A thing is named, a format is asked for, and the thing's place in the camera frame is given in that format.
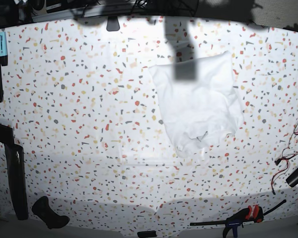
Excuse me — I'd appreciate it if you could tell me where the white T-shirt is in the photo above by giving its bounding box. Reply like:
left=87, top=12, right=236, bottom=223
left=149, top=51, right=244, bottom=158

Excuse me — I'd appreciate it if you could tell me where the terrazzo patterned table cloth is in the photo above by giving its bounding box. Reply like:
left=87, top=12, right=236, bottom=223
left=0, top=16, right=298, bottom=237

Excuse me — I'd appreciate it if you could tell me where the black clip at table edge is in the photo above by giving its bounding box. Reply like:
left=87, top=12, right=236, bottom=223
left=106, top=16, right=120, bottom=32

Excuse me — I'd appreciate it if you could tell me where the small black rectangular device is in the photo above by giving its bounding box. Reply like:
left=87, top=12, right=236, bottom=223
left=137, top=231, right=157, bottom=238

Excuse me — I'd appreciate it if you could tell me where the black and orange bar clamp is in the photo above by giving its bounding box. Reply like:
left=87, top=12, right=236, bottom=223
left=189, top=199, right=286, bottom=238

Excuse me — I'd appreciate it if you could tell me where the light blue highlighter pen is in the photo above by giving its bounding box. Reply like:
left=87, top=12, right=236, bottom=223
left=0, top=31, right=8, bottom=66

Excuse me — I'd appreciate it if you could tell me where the red and black wire bundle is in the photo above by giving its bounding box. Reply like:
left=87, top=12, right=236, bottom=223
left=271, top=110, right=298, bottom=195

